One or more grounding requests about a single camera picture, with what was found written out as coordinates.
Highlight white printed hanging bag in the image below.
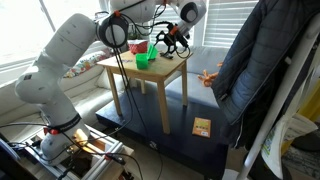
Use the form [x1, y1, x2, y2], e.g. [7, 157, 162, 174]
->
[261, 113, 320, 180]

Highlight orange booklet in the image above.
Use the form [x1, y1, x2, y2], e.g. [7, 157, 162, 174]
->
[191, 116, 212, 139]

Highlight dark blue puffer jacket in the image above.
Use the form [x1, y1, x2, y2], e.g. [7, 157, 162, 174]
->
[211, 0, 320, 149]

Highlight wooden square table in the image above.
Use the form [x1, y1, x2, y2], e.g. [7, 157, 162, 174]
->
[96, 46, 194, 135]

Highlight black low platform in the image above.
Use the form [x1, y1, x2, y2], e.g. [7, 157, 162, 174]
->
[95, 88, 231, 179]

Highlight green plastic container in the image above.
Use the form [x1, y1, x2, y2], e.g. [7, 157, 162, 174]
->
[134, 43, 158, 70]

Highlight red gift box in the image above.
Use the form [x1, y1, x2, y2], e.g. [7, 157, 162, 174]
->
[128, 39, 149, 55]

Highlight orange plush toy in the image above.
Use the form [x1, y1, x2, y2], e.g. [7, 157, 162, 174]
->
[197, 61, 224, 88]

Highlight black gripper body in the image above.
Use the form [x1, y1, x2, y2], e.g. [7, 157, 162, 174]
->
[165, 31, 184, 53]

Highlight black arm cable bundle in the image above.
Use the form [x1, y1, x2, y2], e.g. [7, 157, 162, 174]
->
[108, 0, 165, 180]

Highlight white coat stand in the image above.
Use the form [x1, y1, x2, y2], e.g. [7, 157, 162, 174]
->
[234, 13, 320, 180]

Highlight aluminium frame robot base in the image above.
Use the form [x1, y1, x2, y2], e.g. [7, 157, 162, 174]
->
[24, 124, 135, 180]

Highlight floral cushion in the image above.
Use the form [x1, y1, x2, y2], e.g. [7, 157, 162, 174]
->
[63, 48, 113, 80]

